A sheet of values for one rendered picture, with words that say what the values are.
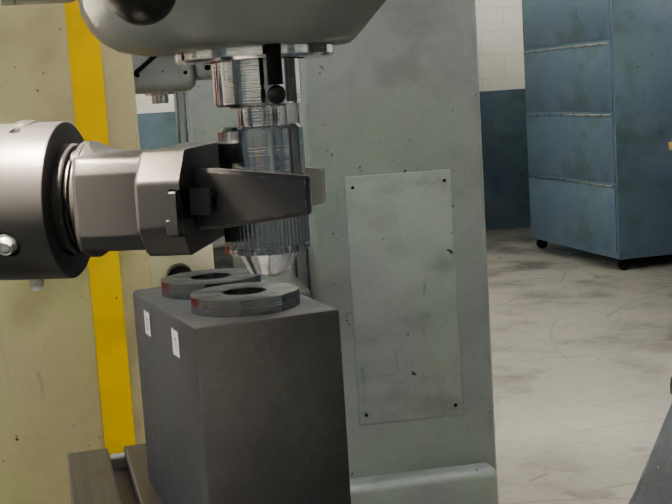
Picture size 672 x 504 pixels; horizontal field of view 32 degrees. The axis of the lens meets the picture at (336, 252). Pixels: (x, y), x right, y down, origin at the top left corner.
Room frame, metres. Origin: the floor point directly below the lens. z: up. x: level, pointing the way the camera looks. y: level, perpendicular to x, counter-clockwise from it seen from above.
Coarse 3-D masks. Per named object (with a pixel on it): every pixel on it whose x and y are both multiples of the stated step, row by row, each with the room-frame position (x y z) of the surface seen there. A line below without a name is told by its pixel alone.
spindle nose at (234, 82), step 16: (224, 64) 0.63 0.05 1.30; (240, 64) 0.63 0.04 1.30; (256, 64) 0.63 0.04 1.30; (288, 64) 0.64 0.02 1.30; (224, 80) 0.63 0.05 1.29; (240, 80) 0.63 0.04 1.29; (256, 80) 0.63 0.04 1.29; (288, 80) 0.63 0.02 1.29; (224, 96) 0.63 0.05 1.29; (240, 96) 0.63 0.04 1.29; (256, 96) 0.63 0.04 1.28; (288, 96) 0.63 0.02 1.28
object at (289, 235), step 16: (288, 144) 0.63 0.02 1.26; (224, 160) 0.64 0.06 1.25; (240, 160) 0.63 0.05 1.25; (256, 160) 0.63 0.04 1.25; (272, 160) 0.63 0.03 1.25; (288, 160) 0.63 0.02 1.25; (304, 160) 0.65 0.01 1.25; (256, 224) 0.63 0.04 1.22; (272, 224) 0.63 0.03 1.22; (288, 224) 0.63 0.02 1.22; (304, 224) 0.64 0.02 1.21; (240, 240) 0.63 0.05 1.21; (256, 240) 0.63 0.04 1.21; (272, 240) 0.63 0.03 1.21; (288, 240) 0.63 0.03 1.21; (304, 240) 0.64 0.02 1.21
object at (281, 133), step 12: (228, 132) 0.63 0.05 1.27; (240, 132) 0.63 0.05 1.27; (252, 132) 0.63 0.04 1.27; (264, 132) 0.63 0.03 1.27; (276, 132) 0.63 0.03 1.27; (288, 132) 0.63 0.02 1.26; (300, 132) 0.64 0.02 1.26; (228, 144) 0.63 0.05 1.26; (240, 144) 0.63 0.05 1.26; (252, 144) 0.63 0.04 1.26; (264, 144) 0.63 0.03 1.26
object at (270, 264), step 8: (240, 256) 0.65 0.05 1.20; (248, 256) 0.64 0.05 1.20; (256, 256) 0.64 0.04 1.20; (264, 256) 0.63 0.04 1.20; (272, 256) 0.63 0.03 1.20; (280, 256) 0.64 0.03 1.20; (288, 256) 0.64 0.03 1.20; (248, 264) 0.64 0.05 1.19; (256, 264) 0.64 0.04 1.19; (264, 264) 0.64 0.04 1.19; (272, 264) 0.64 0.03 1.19; (280, 264) 0.64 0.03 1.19; (288, 264) 0.64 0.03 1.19; (256, 272) 0.64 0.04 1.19; (264, 272) 0.64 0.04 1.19; (272, 272) 0.64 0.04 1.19; (280, 272) 0.64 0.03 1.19
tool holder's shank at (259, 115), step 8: (272, 104) 0.64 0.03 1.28; (280, 104) 0.64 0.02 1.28; (240, 112) 0.64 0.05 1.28; (248, 112) 0.64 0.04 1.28; (256, 112) 0.64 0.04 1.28; (264, 112) 0.64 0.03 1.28; (272, 112) 0.64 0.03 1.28; (240, 120) 0.64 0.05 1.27; (248, 120) 0.64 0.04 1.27; (256, 120) 0.64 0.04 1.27; (264, 120) 0.64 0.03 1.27; (272, 120) 0.64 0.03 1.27
